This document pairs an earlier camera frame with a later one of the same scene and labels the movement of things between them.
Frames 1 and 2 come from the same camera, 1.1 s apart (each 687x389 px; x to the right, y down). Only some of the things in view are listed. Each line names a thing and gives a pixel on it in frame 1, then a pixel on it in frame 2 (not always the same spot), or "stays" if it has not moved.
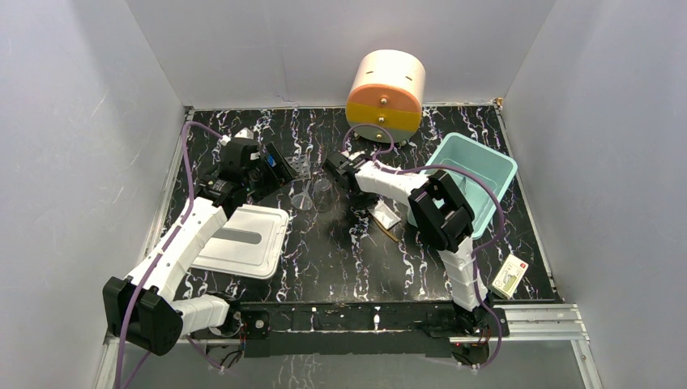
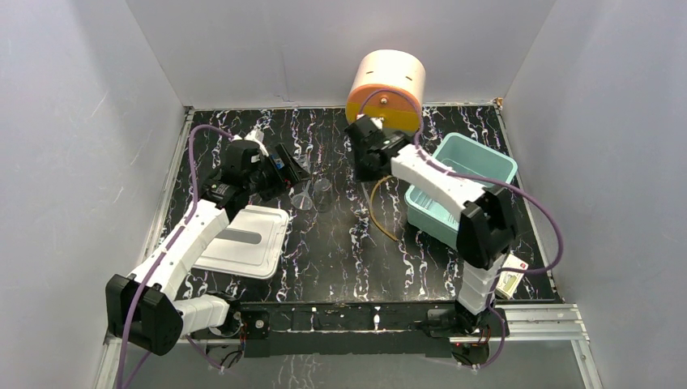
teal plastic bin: (455, 151) stays
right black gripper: (334, 167) → (360, 136)
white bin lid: (249, 244) stays
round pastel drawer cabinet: (387, 91) stays
